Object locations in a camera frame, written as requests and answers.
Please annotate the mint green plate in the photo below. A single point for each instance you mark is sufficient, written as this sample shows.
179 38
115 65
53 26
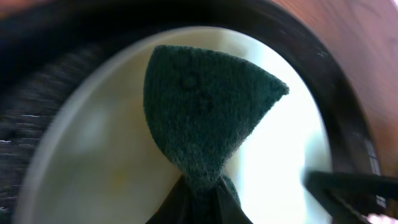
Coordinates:
97 162

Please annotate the round black tray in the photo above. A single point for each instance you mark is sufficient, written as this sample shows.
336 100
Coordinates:
33 38

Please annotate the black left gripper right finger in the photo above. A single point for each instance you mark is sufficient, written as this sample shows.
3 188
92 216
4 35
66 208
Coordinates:
226 208

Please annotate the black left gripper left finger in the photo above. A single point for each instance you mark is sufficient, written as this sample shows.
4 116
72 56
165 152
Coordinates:
176 208

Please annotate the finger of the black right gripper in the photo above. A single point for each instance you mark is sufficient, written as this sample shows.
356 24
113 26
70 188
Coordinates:
349 198

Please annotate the green yellow sponge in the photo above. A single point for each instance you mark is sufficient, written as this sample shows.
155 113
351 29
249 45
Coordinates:
200 106

